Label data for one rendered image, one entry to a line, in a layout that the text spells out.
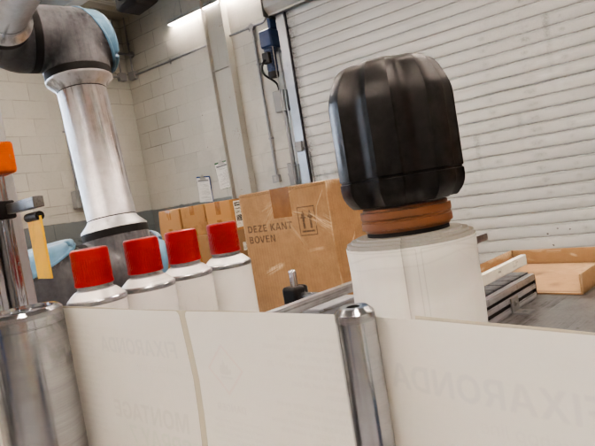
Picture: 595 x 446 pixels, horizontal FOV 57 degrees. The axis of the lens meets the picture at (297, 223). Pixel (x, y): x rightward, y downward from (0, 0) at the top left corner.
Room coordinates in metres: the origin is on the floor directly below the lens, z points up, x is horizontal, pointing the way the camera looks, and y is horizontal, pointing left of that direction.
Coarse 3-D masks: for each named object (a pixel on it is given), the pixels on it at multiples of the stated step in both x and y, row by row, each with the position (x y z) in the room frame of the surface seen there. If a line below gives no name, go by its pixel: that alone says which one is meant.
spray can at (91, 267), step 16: (80, 256) 0.48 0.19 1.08; (96, 256) 0.48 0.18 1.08; (80, 272) 0.48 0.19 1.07; (96, 272) 0.48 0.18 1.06; (80, 288) 0.48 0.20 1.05; (96, 288) 0.48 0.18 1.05; (112, 288) 0.49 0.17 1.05; (80, 304) 0.47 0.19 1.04; (96, 304) 0.47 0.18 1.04; (112, 304) 0.48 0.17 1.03; (128, 304) 0.50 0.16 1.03
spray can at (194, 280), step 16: (176, 240) 0.56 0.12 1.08; (192, 240) 0.56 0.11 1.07; (176, 256) 0.56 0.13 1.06; (192, 256) 0.56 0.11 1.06; (176, 272) 0.55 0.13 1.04; (192, 272) 0.55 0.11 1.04; (208, 272) 0.56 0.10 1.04; (176, 288) 0.55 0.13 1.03; (192, 288) 0.55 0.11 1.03; (208, 288) 0.56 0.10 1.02; (192, 304) 0.55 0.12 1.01; (208, 304) 0.56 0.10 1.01
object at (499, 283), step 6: (504, 276) 1.06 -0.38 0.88; (510, 276) 1.05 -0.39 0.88; (516, 276) 1.04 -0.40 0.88; (492, 282) 1.02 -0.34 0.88; (498, 282) 1.01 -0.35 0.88; (504, 282) 1.00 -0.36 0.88; (510, 282) 1.01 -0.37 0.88; (486, 288) 0.98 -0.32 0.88; (492, 288) 0.97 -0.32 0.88; (498, 288) 0.97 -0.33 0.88; (486, 294) 0.94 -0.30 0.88
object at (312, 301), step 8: (480, 240) 1.09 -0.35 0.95; (328, 288) 0.78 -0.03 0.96; (336, 288) 0.77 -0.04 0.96; (344, 288) 0.79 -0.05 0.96; (352, 288) 0.80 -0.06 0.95; (312, 296) 0.74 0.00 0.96; (320, 296) 0.75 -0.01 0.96; (328, 296) 0.76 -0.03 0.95; (336, 296) 0.77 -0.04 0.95; (288, 304) 0.71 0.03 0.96; (296, 304) 0.71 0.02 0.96; (304, 304) 0.72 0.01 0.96; (312, 304) 0.73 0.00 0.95; (280, 312) 0.69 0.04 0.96; (288, 312) 0.70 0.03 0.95; (296, 312) 0.71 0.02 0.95
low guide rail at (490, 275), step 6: (516, 258) 1.03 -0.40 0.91; (522, 258) 1.05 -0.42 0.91; (504, 264) 1.00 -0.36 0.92; (510, 264) 1.01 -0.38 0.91; (516, 264) 1.03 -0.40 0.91; (522, 264) 1.05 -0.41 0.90; (492, 270) 0.96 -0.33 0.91; (498, 270) 0.98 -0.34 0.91; (504, 270) 0.99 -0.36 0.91; (510, 270) 1.01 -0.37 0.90; (486, 276) 0.94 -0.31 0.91; (492, 276) 0.96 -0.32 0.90; (498, 276) 0.97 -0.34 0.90; (486, 282) 0.94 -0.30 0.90
